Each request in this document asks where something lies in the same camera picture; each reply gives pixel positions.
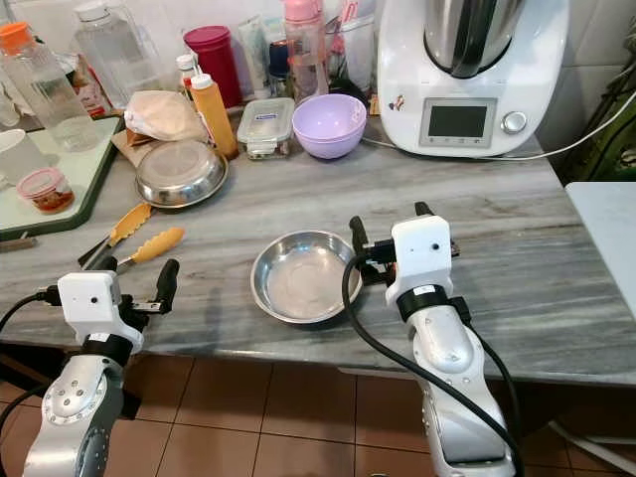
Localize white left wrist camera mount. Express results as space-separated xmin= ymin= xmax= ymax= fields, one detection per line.
xmin=57 ymin=270 xmax=136 ymax=345

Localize small white-capped bottle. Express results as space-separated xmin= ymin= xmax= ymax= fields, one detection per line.
xmin=175 ymin=52 xmax=201 ymax=100

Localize orange squeeze sauce bottle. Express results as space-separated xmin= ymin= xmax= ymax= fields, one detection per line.
xmin=191 ymin=72 xmax=240 ymax=160

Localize pink-capped drinking bottle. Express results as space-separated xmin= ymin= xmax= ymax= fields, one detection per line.
xmin=283 ymin=0 xmax=328 ymax=100

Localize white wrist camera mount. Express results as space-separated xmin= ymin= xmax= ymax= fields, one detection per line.
xmin=57 ymin=270 xmax=136 ymax=345
xmin=388 ymin=216 xmax=454 ymax=305

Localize deep stainless steel bowl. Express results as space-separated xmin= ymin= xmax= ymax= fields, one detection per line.
xmin=250 ymin=231 xmax=363 ymax=325

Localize small pink-lidded sauce jar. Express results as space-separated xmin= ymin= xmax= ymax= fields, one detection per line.
xmin=17 ymin=167 xmax=75 ymax=214

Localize clear lidded food container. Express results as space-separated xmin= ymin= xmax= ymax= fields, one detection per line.
xmin=237 ymin=97 xmax=296 ymax=161

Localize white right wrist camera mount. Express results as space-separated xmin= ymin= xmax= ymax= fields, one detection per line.
xmin=388 ymin=216 xmax=454 ymax=305

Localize tan bag of food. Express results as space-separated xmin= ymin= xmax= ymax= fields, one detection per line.
xmin=122 ymin=89 xmax=211 ymax=143

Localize clear bottle with orange cap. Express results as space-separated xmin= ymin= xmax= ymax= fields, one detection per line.
xmin=0 ymin=21 xmax=101 ymax=153

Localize dark blue jar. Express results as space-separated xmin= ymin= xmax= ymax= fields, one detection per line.
xmin=266 ymin=40 xmax=292 ymax=98

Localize wide-rimmed shallow steel dish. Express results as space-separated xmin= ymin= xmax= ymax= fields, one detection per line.
xmin=135 ymin=139 xmax=230 ymax=209

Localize clear plastic water pitcher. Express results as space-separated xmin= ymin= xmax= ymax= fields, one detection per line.
xmin=74 ymin=0 xmax=161 ymax=108

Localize purple plastic bowl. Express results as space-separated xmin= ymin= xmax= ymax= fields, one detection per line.
xmin=291 ymin=93 xmax=369 ymax=160

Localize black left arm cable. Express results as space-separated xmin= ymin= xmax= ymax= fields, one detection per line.
xmin=0 ymin=286 xmax=61 ymax=428

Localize steel tongs with orange tips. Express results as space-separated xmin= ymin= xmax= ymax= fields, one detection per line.
xmin=78 ymin=203 xmax=187 ymax=274

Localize white ceramic mug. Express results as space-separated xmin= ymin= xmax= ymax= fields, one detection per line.
xmin=0 ymin=129 xmax=52 ymax=186

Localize white power cord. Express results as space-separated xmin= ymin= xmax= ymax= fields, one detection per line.
xmin=358 ymin=87 xmax=636 ymax=163

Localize white kitchen cooking machine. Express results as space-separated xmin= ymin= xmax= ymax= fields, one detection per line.
xmin=378 ymin=0 xmax=571 ymax=158

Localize maroon plastic canister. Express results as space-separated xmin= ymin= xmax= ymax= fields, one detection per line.
xmin=184 ymin=26 xmax=245 ymax=108

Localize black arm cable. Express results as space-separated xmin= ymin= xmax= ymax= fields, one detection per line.
xmin=341 ymin=250 xmax=525 ymax=477
xmin=0 ymin=286 xmax=61 ymax=428

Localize pale green serving tray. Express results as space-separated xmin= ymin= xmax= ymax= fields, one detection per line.
xmin=0 ymin=116 xmax=125 ymax=242

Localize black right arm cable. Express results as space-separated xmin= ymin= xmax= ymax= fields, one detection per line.
xmin=341 ymin=250 xmax=525 ymax=477

